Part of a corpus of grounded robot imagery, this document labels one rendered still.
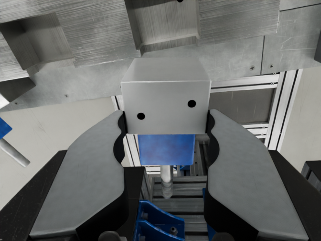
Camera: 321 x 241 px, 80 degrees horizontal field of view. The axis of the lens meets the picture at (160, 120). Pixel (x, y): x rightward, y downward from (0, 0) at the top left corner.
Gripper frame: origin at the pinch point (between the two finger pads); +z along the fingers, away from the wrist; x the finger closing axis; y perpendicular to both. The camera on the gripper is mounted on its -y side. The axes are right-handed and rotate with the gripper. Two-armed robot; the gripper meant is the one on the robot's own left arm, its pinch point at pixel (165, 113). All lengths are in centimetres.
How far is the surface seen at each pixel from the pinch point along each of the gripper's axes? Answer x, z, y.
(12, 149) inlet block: -22.7, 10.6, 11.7
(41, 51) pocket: -12.5, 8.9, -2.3
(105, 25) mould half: -4.7, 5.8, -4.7
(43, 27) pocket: -11.5, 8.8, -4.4
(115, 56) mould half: -4.3, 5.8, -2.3
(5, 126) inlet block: -22.6, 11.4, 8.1
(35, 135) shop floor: -96, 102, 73
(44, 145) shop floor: -93, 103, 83
